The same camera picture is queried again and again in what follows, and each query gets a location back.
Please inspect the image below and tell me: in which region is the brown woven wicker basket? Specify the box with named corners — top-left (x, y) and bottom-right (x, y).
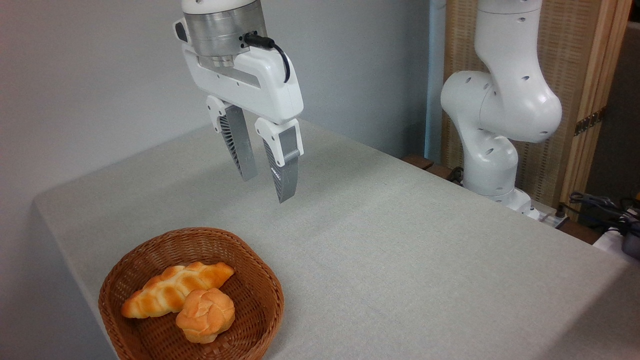
top-left (98, 227), bottom-right (285, 360)

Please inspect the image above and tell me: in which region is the round knotted bread roll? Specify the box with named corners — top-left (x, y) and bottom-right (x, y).
top-left (175, 288), bottom-right (236, 344)

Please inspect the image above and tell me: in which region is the long braided bread loaf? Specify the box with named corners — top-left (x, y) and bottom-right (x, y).
top-left (121, 261), bottom-right (235, 319)

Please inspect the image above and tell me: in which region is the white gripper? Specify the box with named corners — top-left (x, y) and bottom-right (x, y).
top-left (173, 19), bottom-right (305, 204)

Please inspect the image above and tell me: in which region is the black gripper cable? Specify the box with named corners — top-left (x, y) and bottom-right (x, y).
top-left (243, 32), bottom-right (292, 84)

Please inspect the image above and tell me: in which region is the black tangled cable bundle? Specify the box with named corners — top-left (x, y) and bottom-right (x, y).
top-left (568, 191), bottom-right (640, 236)

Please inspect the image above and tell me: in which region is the metal screen hinge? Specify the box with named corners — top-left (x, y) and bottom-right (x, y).
top-left (574, 107), bottom-right (607, 137)

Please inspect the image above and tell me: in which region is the silver cylindrical wrist flange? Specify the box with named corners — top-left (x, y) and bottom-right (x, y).
top-left (182, 4), bottom-right (269, 69)

